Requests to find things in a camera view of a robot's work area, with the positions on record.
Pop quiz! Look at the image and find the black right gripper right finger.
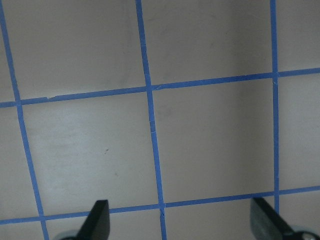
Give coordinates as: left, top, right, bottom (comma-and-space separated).
249, 197, 295, 240

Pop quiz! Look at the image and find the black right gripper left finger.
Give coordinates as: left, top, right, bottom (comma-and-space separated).
77, 200, 110, 240

